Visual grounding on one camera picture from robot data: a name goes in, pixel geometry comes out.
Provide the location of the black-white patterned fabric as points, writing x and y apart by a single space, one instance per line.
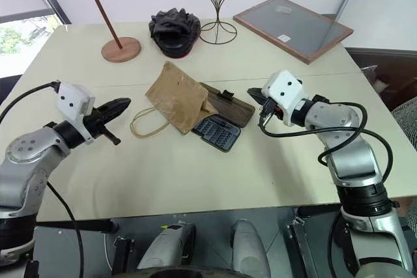
407 118

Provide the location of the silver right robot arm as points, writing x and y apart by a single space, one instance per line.
352 161

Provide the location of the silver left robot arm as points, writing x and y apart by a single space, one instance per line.
23 161

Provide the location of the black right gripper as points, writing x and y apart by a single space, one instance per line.
268 108

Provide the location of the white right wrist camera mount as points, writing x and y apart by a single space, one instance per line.
286 89

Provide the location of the white label sticker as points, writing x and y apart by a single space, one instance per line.
283 37

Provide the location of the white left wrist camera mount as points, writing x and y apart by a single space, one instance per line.
73 97

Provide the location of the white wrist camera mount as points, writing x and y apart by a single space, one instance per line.
286 89
73 97

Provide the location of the silver rounded robot leg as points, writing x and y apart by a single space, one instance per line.
166 248
249 248

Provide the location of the brown paper bag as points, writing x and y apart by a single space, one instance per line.
176 95

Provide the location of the black crumpled hat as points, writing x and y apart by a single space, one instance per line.
172 30

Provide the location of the dark brown chair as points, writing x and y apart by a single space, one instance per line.
384 63

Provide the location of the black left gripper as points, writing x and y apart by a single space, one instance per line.
96 121

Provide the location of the brown case with calculator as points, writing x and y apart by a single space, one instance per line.
234 108

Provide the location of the wood-framed grey board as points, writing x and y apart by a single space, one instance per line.
293 27

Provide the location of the brown wooden hat stand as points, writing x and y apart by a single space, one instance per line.
120 51

